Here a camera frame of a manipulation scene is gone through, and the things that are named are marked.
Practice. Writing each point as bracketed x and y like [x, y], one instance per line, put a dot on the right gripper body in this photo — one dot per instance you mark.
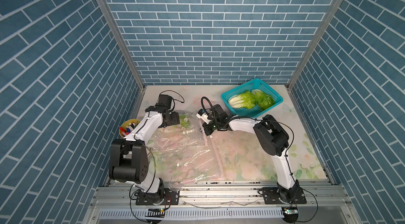
[210, 128]

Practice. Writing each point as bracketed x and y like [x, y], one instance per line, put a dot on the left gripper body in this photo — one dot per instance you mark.
[172, 118]

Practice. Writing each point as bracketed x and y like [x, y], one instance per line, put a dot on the chinese cabbage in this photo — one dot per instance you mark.
[185, 122]
[263, 100]
[244, 100]

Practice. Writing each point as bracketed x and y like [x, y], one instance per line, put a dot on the zip-top bag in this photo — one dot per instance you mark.
[185, 165]
[175, 131]
[177, 141]

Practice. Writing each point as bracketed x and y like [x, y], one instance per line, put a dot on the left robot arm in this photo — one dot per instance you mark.
[129, 156]

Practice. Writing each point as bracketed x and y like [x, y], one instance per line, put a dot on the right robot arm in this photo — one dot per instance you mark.
[273, 139]

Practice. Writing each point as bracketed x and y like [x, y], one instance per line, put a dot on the yellow pen cup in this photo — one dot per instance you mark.
[130, 124]

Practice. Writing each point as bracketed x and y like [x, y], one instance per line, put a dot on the red marker pen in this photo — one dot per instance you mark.
[124, 132]

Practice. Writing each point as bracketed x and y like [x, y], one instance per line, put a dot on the teal plastic basket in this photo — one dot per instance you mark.
[251, 85]

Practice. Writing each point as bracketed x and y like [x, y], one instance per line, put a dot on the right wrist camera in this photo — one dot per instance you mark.
[202, 115]

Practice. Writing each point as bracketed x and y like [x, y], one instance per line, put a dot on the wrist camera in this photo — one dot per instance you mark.
[202, 115]
[164, 101]

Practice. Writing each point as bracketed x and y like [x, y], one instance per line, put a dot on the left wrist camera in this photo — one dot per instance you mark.
[164, 101]

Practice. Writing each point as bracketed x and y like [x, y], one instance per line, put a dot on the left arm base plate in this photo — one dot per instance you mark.
[166, 197]

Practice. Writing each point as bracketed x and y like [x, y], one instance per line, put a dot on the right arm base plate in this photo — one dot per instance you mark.
[280, 195]

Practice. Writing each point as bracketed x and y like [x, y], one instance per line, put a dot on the aluminium mounting rail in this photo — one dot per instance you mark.
[222, 194]

